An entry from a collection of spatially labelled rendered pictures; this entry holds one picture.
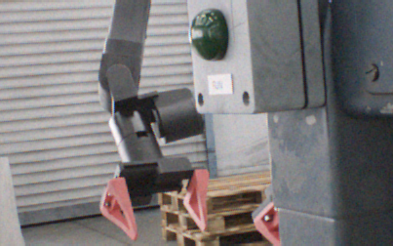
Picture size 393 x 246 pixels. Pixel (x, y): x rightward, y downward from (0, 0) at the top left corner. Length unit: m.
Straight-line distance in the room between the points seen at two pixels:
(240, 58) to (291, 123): 0.07
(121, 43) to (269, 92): 0.81
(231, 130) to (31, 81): 2.16
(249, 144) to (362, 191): 8.53
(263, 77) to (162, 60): 8.09
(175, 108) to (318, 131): 0.74
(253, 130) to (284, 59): 8.57
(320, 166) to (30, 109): 7.66
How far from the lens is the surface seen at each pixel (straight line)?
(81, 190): 8.28
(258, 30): 0.45
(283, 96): 0.46
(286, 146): 0.52
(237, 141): 8.94
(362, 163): 0.49
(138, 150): 1.17
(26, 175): 8.13
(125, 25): 1.27
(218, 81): 0.48
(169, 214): 6.71
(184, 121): 1.21
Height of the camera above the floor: 1.26
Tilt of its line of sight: 3 degrees down
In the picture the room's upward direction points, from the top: 5 degrees counter-clockwise
